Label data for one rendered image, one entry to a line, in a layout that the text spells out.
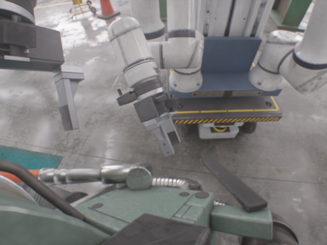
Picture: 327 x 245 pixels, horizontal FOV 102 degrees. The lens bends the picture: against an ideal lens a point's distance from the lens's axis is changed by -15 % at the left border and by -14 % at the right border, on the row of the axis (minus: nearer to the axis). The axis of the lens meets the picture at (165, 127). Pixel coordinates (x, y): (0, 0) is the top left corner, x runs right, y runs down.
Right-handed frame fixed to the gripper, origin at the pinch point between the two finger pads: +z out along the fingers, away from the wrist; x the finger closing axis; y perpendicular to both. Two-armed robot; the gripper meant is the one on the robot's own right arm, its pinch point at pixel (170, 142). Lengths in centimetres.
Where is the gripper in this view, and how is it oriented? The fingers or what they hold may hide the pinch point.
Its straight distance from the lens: 42.4
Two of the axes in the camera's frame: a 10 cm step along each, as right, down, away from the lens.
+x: 2.9, -2.7, 9.2
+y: 8.8, -3.1, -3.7
